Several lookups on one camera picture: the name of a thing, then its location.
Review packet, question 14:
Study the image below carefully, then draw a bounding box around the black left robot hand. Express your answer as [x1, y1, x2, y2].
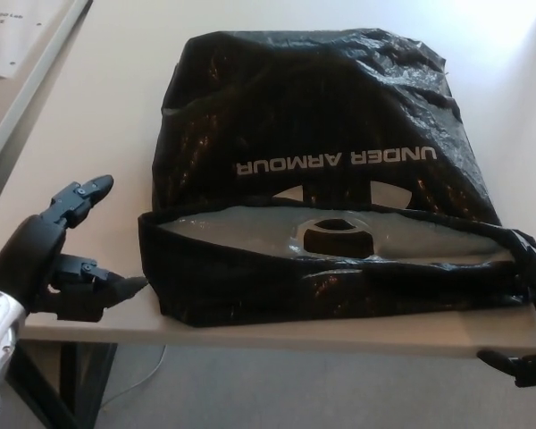
[0, 173, 149, 323]

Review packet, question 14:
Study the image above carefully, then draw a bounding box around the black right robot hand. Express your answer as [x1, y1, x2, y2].
[477, 227, 536, 388]

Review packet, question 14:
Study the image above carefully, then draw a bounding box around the black Under Armour plastic bag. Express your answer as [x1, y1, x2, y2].
[138, 27, 536, 330]

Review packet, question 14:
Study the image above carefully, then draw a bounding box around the white printed paper sheet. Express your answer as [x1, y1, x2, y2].
[0, 0, 94, 80]

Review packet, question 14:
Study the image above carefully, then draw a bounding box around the thin white cable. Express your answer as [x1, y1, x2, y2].
[102, 346, 167, 412]

